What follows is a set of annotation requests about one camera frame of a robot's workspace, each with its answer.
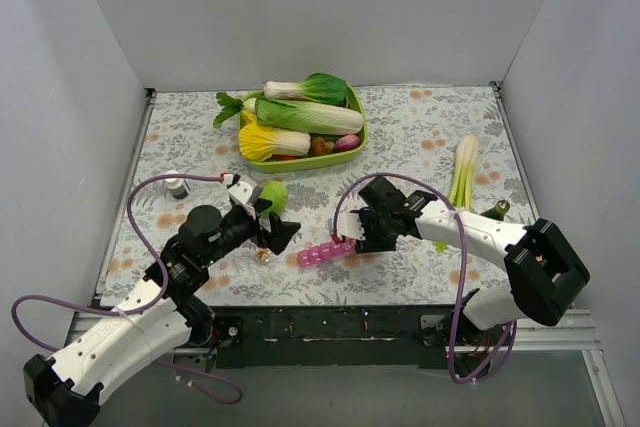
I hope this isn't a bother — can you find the clear pill bottle lid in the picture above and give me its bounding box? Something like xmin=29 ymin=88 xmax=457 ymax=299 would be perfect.
xmin=255 ymin=249 xmax=272 ymax=265

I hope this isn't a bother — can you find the pink weekly pill organizer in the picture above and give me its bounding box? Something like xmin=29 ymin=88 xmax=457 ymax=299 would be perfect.
xmin=297 ymin=238 xmax=356 ymax=267

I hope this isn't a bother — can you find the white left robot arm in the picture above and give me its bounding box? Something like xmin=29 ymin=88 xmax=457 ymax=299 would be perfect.
xmin=23 ymin=205 xmax=301 ymax=426

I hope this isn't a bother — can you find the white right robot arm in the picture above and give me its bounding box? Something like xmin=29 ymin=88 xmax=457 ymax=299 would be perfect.
xmin=339 ymin=176 xmax=590 ymax=345

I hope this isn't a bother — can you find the round green cabbage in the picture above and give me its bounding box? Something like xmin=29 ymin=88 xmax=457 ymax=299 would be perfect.
xmin=255 ymin=180 xmax=289 ymax=218

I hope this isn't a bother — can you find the small white blue pill bottle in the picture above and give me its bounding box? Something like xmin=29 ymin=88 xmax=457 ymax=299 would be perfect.
xmin=163 ymin=170 xmax=189 ymax=200

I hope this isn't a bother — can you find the yellow napa cabbage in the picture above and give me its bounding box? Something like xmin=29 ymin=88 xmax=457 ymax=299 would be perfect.
xmin=238 ymin=111 xmax=311 ymax=162

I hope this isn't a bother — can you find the floral patterned tablecloth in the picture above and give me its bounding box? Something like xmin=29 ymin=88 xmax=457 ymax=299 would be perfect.
xmin=101 ymin=85 xmax=535 ymax=306

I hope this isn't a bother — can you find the purple red onion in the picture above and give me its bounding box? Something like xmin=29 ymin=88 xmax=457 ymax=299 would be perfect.
xmin=333 ymin=134 xmax=361 ymax=153

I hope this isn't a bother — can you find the brown shiitake mushroom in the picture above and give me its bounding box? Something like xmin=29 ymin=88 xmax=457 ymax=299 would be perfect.
xmin=309 ymin=137 xmax=334 ymax=157

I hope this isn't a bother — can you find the celery stalk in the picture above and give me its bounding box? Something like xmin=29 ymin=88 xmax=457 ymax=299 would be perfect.
xmin=432 ymin=134 xmax=480 ymax=254

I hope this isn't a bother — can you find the green napa cabbage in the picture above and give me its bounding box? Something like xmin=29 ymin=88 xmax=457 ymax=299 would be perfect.
xmin=254 ymin=97 xmax=364 ymax=135

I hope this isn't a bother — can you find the green glass bottle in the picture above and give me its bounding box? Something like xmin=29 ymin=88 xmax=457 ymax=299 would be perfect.
xmin=481 ymin=200 xmax=511 ymax=222

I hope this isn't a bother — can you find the white radish with leaves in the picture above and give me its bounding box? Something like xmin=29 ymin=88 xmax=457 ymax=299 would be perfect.
xmin=213 ymin=92 xmax=256 ymax=129

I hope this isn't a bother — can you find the lime green plastic basket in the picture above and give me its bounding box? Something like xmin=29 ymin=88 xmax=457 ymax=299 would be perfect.
xmin=241 ymin=85 xmax=368 ymax=174

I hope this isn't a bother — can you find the green bok choy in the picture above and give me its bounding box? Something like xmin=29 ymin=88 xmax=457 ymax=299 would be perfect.
xmin=263 ymin=73 xmax=349 ymax=106

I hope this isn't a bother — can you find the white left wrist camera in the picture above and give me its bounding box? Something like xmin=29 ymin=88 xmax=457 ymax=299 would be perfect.
xmin=227 ymin=174 xmax=262 ymax=218

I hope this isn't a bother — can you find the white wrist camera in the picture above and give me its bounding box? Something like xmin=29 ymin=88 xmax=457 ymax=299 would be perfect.
xmin=227 ymin=174 xmax=262 ymax=218
xmin=336 ymin=211 xmax=366 ymax=241

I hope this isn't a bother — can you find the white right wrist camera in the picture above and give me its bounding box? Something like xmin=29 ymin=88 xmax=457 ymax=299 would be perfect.
xmin=336 ymin=211 xmax=366 ymax=241

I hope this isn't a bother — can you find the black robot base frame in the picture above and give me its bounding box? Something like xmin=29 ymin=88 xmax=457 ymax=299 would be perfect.
xmin=172 ymin=304 xmax=501 ymax=371

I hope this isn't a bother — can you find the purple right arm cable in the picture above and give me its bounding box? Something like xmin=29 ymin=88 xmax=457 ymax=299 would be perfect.
xmin=329 ymin=172 xmax=519 ymax=386

